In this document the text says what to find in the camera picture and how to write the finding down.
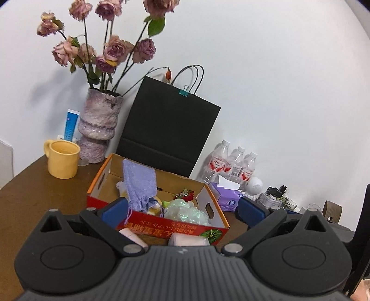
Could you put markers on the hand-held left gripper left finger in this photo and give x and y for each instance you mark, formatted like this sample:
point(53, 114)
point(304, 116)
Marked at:
point(115, 212)

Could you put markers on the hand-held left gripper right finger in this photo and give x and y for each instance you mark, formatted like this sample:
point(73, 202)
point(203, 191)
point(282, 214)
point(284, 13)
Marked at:
point(251, 212)

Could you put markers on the red orange cardboard box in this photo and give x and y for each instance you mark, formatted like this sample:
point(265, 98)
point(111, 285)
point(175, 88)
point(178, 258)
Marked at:
point(150, 228)

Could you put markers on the yellow white plush toy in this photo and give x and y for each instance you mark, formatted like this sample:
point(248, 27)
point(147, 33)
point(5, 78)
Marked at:
point(156, 204)

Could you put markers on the iridescent plastic bag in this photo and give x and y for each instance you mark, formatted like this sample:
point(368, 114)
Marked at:
point(185, 212)

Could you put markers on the white robot figure speaker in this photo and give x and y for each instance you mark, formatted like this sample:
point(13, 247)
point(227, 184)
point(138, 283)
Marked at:
point(254, 186)

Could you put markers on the white cream jar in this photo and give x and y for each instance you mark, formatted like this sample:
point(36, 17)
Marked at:
point(131, 234)

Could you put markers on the purple tissue pack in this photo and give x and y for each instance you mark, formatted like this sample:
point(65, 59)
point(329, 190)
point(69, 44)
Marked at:
point(228, 198)

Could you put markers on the black charger plugs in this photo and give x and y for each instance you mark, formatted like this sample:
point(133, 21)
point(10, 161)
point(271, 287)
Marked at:
point(276, 190)

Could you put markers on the clear drinking glass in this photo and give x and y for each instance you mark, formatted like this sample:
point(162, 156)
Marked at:
point(289, 204)

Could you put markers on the clear water bottle red label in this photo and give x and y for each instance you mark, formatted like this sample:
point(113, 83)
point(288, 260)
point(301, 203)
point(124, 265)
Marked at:
point(218, 162)
point(235, 166)
point(249, 170)

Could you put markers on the white wrapped tissue pack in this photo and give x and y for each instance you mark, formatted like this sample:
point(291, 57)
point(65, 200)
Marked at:
point(188, 240)

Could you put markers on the yellow mug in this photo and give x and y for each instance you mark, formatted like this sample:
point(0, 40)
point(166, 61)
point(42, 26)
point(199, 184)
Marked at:
point(62, 165)

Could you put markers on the mottled purple ceramic vase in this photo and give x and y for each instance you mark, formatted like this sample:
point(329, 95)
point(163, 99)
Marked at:
point(98, 121)

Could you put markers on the blue and white tube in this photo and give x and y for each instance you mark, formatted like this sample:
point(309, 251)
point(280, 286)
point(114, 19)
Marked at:
point(70, 124)

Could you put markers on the black paper bag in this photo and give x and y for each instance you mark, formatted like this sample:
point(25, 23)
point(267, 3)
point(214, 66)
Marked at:
point(167, 127)

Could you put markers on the green binder clip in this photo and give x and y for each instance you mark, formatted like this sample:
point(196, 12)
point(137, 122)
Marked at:
point(183, 92)

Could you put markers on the dry twig with orange bud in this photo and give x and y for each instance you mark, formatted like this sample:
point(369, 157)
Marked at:
point(168, 74)

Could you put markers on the dried pink rose bouquet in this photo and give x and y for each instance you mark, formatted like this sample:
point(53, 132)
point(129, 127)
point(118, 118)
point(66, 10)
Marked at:
point(115, 49)

